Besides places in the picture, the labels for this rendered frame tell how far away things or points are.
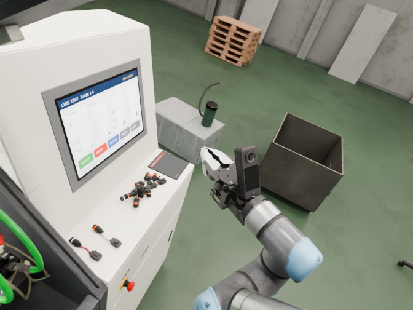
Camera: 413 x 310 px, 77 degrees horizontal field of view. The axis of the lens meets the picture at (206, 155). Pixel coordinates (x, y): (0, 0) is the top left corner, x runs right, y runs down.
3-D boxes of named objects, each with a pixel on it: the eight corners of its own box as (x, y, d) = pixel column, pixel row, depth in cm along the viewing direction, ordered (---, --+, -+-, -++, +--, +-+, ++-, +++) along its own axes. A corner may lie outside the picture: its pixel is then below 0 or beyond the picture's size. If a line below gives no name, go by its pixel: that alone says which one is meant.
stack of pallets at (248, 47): (252, 63, 683) (263, 30, 635) (241, 67, 625) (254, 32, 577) (216, 47, 710) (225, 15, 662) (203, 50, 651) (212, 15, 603)
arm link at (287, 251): (287, 293, 48) (310, 270, 43) (249, 246, 54) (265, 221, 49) (311, 274, 53) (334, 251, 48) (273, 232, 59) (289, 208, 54)
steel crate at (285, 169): (315, 173, 344) (343, 135, 306) (313, 221, 270) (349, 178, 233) (262, 150, 355) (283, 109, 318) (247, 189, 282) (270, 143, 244)
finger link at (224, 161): (200, 160, 70) (220, 183, 65) (203, 144, 66) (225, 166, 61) (209, 157, 72) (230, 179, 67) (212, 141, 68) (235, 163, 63)
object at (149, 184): (140, 214, 102) (141, 205, 99) (117, 203, 104) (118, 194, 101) (167, 181, 121) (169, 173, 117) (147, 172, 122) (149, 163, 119)
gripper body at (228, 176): (206, 193, 64) (237, 230, 58) (212, 169, 59) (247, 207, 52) (230, 182, 68) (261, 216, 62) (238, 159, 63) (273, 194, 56)
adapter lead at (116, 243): (121, 245, 91) (121, 241, 89) (117, 249, 89) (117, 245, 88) (96, 225, 94) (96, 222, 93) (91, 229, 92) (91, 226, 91)
